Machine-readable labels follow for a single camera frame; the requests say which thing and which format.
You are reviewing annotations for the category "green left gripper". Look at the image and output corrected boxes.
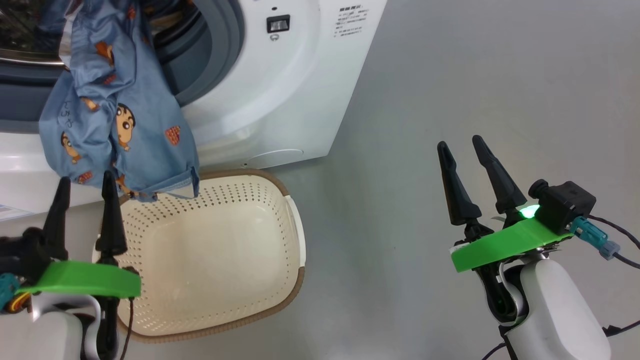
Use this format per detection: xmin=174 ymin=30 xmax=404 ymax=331
xmin=17 ymin=170 xmax=143 ymax=360

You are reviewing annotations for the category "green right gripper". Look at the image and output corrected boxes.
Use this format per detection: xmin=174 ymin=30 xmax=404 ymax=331
xmin=437 ymin=135 xmax=576 ymax=326

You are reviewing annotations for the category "blue cartoon print garment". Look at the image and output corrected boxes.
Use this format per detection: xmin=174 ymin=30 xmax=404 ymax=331
xmin=39 ymin=0 xmax=201 ymax=202

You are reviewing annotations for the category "washing machine drum interior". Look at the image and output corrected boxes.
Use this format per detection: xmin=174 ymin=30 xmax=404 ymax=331
xmin=0 ymin=0 xmax=66 ymax=66

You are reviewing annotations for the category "white front-load washing machine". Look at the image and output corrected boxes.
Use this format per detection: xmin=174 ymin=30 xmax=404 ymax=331
xmin=0 ymin=0 xmax=388 ymax=216

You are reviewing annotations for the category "black door latch socket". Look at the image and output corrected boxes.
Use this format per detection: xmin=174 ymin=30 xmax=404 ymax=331
xmin=266 ymin=15 xmax=291 ymax=34

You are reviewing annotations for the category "blue energy label sticker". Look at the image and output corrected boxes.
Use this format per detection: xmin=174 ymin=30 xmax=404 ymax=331
xmin=0 ymin=204 xmax=31 ymax=221

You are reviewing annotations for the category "cream perforated laundry basket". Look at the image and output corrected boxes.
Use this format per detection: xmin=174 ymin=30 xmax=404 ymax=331
xmin=92 ymin=168 xmax=307 ymax=344

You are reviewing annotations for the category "round white filter cover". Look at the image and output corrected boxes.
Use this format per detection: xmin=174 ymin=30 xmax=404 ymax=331
xmin=245 ymin=149 xmax=304 ymax=169

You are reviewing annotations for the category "small printed text label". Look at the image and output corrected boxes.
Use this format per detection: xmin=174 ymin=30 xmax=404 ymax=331
xmin=333 ymin=6 xmax=371 ymax=38

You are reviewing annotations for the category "left camera cable teal plug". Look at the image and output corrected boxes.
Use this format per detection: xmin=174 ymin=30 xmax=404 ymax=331
xmin=0 ymin=272 xmax=32 ymax=315

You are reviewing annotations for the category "camera cable teal plug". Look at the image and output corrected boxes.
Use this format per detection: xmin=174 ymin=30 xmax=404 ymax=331
xmin=0 ymin=272 xmax=32 ymax=315
xmin=570 ymin=215 xmax=640 ymax=273

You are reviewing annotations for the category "right camera cable teal plug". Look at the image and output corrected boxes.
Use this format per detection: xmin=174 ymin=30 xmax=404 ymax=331
xmin=570 ymin=215 xmax=640 ymax=273

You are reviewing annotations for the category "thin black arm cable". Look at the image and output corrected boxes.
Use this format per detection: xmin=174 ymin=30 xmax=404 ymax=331
xmin=602 ymin=319 xmax=640 ymax=338

